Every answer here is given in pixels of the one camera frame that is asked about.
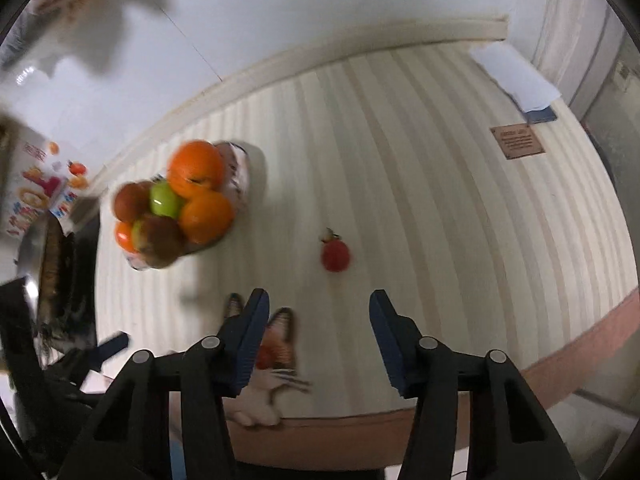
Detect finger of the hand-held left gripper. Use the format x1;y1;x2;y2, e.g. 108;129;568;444
91;331;130;367

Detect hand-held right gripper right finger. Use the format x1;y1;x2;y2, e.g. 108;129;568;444
368;288;582;480

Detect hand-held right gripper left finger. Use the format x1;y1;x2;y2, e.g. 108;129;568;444
57;287;271;480

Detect small orange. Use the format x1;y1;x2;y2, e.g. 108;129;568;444
114;221;138;254

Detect reddish brown apple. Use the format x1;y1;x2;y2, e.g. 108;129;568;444
113;182;153;224
136;214;187;269

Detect medium orange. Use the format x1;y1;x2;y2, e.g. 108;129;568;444
179;191;236;245

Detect oval patterned ceramic plate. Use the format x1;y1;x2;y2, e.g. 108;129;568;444
124;140;252;272

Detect large orange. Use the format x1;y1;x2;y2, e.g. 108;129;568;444
166;139;227;199

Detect black cooktop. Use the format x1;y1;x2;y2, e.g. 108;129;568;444
32;214;102;357

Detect stainless steel wok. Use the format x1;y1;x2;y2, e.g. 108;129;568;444
14;214;68;313

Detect striped cat print tablecloth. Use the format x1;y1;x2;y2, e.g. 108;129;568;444
94;44;640;472

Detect brown tablecloth label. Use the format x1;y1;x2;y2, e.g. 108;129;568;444
489;124;546;160

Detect dark blue flat pad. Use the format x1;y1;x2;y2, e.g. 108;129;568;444
522;104;558;125

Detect white folded cloth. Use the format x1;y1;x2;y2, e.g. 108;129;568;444
469;42;562;114

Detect colourful wall stickers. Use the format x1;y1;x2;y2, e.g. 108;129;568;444
6;139;90;242

